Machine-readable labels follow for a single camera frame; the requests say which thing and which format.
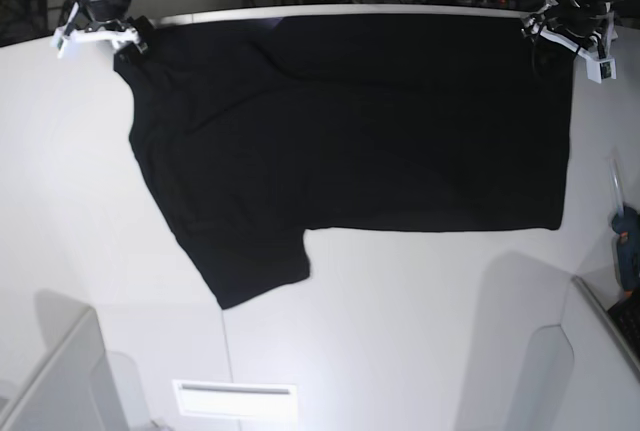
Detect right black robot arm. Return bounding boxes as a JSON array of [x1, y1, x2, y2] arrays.
[[51, 0, 152, 57]]

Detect right white partition panel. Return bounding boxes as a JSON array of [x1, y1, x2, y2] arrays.
[[505, 277, 639, 430]]

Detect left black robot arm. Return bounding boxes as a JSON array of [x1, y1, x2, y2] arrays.
[[522, 0, 627, 49]]

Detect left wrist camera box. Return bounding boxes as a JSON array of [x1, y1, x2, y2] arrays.
[[586, 58, 617, 84]]

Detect left white partition panel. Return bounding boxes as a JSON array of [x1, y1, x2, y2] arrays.
[[1, 307, 129, 430]]

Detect clear glue stick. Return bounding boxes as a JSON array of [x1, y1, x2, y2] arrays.
[[608, 156, 624, 216]]

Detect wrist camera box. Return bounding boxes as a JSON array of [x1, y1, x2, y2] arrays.
[[586, 58, 617, 84], [50, 27, 75, 59]]

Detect black T-shirt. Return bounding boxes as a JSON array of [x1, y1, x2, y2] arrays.
[[114, 14, 573, 309]]

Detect white partition panel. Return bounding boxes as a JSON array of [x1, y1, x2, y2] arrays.
[[505, 277, 639, 430], [1, 307, 129, 430]]

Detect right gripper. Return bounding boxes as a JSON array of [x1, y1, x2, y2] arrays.
[[79, 0, 148, 54]]

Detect blue glue gun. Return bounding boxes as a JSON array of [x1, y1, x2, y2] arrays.
[[611, 205, 639, 292]]

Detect black keyboard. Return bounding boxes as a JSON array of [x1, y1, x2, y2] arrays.
[[608, 289, 640, 356]]

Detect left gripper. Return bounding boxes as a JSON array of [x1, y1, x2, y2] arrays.
[[521, 0, 615, 49]]

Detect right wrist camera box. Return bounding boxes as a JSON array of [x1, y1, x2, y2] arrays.
[[50, 27, 75, 59]]

